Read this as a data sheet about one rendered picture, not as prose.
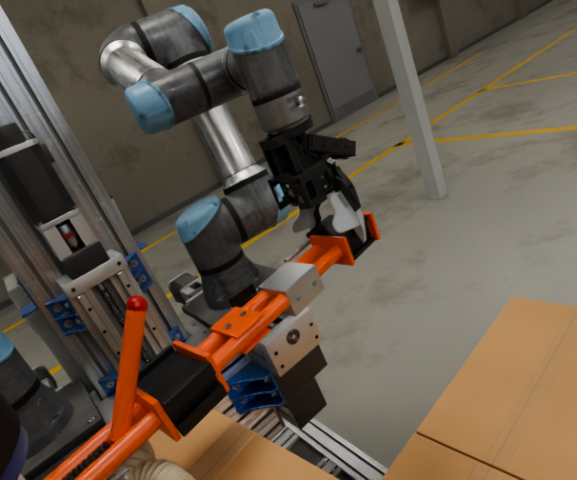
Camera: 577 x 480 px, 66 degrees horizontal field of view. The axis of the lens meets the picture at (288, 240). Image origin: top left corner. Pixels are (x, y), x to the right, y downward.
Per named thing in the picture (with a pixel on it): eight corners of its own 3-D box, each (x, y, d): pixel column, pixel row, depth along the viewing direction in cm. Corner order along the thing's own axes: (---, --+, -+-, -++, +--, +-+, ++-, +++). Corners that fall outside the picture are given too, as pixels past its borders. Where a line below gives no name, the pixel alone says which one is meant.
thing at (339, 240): (352, 266, 69) (343, 238, 67) (318, 262, 75) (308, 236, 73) (381, 238, 74) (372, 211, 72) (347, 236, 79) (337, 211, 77)
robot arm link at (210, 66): (182, 66, 73) (196, 54, 63) (242, 42, 76) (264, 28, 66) (203, 112, 76) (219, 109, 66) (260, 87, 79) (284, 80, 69)
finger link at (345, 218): (347, 258, 68) (310, 210, 67) (368, 238, 71) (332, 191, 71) (359, 252, 65) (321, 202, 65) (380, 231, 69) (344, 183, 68)
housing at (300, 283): (297, 318, 63) (286, 291, 61) (267, 310, 68) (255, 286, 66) (327, 289, 67) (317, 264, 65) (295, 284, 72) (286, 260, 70)
